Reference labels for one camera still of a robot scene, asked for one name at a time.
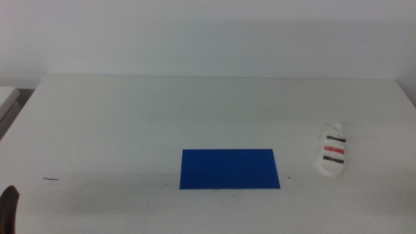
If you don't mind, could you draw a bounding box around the white sandal with striped straps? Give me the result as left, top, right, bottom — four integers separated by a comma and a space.
315, 122, 347, 179

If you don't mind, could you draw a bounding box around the blue rectangular mat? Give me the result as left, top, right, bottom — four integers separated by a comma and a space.
179, 148, 281, 190

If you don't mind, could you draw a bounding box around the white side cabinet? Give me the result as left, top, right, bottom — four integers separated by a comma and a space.
0, 86, 24, 140

